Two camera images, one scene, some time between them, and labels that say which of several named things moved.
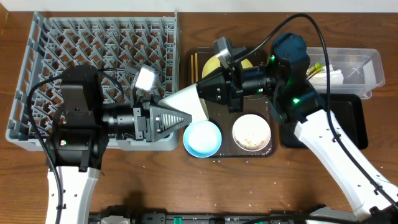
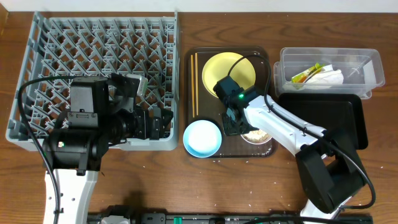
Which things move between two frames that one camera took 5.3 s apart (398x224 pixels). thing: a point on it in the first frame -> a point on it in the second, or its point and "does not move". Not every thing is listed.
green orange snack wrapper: [313, 70] does not move
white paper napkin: [336, 76] does not move
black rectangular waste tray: [347, 111] does not move
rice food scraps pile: [249, 145] -> [258, 135]
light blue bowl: [202, 139] does not move
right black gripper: [216, 88] -> [228, 129]
